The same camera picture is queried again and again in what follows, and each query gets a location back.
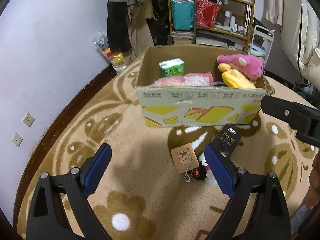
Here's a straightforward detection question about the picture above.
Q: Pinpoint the white padded chair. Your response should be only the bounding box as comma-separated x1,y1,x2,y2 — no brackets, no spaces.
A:
281,0,320,91

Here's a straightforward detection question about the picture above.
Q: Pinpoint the green tissue pack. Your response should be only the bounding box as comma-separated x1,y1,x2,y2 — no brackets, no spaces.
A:
159,58,186,78

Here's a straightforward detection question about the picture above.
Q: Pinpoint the pink bear plush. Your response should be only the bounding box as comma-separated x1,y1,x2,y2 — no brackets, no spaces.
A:
217,54,265,84

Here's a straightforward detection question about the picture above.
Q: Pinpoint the printed cardboard box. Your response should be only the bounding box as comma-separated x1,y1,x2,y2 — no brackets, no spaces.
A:
136,44,270,128

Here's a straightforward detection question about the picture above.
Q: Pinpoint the brown bear print tag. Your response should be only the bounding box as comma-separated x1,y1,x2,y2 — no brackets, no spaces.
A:
171,144,200,175

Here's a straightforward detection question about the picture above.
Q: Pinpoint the black tissue pack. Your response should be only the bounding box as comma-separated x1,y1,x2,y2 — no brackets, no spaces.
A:
209,124,242,158

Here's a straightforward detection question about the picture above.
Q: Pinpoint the beige hanging coat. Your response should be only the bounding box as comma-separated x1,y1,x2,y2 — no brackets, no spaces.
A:
126,0,157,58

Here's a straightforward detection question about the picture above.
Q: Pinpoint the white trolley cart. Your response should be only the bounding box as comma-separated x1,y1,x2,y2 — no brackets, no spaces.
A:
250,25,275,61

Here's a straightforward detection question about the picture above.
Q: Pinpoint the yellow dog plush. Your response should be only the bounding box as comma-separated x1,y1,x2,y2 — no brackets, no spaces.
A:
218,63,257,89

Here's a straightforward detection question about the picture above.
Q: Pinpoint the beige patterned blanket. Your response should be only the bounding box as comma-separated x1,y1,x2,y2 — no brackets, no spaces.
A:
17,44,320,240

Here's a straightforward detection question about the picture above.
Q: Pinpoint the teal bag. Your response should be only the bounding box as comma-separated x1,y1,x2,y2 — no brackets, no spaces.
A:
170,0,195,31

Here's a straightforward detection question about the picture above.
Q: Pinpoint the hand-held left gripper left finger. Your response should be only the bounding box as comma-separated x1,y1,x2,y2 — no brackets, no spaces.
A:
26,144,112,240

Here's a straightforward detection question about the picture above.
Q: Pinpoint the white wall socket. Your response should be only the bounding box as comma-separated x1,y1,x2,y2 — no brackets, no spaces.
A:
22,112,35,127
12,133,23,147

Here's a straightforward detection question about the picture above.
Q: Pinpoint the plastic bag of toys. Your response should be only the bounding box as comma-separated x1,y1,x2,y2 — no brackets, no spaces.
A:
92,32,126,74

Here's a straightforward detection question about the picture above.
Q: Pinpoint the pale floral curtain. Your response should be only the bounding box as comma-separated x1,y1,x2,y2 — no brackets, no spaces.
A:
252,0,283,26

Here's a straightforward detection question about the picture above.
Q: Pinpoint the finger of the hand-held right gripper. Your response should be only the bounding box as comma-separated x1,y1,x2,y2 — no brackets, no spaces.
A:
260,95,320,147

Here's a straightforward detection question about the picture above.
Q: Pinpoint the person's right hand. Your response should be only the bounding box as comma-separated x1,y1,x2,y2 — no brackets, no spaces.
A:
306,152,320,210

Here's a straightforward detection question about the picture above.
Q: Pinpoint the black hanging garment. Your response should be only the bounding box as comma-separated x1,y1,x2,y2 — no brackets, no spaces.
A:
107,1,132,52

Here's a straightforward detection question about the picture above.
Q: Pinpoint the blue cloth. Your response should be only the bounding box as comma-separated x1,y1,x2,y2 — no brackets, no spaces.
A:
297,204,313,221

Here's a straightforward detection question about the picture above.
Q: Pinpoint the pile of magazines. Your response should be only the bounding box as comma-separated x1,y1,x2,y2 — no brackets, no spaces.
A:
195,31,247,51

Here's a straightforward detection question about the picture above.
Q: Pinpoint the group of cosmetic bottles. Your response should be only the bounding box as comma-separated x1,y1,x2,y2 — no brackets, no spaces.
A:
223,10,248,36

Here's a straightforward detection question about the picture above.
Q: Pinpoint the red patterned gift bag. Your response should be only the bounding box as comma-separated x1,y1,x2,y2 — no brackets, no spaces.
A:
196,0,223,29

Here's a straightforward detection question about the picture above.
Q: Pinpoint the white plush keychain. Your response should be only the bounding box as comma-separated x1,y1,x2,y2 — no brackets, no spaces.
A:
192,154,221,187

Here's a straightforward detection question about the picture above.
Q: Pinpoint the stack of books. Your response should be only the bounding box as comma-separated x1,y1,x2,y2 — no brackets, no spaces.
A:
172,30,194,46

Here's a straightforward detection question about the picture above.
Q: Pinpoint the green pole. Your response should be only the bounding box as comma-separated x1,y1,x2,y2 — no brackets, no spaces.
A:
191,0,198,45

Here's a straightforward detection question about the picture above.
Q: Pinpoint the wooden shelf unit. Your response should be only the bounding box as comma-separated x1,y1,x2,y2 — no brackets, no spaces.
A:
166,0,256,52

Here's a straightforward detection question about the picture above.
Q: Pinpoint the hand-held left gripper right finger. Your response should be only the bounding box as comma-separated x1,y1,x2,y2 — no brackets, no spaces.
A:
204,144,292,240

